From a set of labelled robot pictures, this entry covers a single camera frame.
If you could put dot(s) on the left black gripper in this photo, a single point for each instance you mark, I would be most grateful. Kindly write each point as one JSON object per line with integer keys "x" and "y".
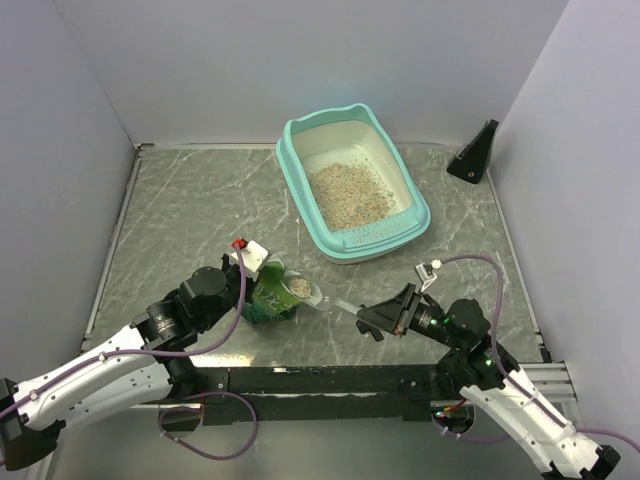
{"x": 226, "y": 265}

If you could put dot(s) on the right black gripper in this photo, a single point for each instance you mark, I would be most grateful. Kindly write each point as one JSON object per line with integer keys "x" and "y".
{"x": 394, "y": 314}

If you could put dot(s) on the black bag clip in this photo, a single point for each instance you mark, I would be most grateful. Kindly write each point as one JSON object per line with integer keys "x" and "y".
{"x": 369, "y": 331}

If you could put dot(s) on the green cat litter bag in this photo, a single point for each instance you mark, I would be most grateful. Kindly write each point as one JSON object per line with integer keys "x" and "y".
{"x": 277, "y": 293}

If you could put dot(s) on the clear plastic scoop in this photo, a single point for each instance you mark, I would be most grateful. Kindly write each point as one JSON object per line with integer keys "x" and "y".
{"x": 317, "y": 294}

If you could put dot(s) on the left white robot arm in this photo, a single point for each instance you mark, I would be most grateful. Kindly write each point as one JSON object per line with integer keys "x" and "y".
{"x": 147, "y": 360}

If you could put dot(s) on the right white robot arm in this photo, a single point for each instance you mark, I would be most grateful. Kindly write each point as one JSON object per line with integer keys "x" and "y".
{"x": 484, "y": 373}

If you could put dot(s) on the teal litter box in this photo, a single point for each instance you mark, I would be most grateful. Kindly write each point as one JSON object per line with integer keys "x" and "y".
{"x": 344, "y": 135}

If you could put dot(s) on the cat litter in box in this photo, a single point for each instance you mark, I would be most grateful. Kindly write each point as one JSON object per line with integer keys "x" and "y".
{"x": 351, "y": 195}

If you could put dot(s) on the black wedge stand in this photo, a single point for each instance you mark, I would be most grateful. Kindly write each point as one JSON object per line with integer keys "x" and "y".
{"x": 471, "y": 162}

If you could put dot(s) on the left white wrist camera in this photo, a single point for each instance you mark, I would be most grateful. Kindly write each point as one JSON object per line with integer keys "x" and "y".
{"x": 254, "y": 256}

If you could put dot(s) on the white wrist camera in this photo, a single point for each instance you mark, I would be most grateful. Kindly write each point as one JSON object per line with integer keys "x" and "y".
{"x": 426, "y": 272}
{"x": 254, "y": 256}

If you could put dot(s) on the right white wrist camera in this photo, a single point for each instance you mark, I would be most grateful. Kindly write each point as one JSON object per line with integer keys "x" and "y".
{"x": 426, "y": 272}

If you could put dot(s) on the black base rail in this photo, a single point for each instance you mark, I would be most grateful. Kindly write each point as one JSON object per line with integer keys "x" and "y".
{"x": 408, "y": 392}

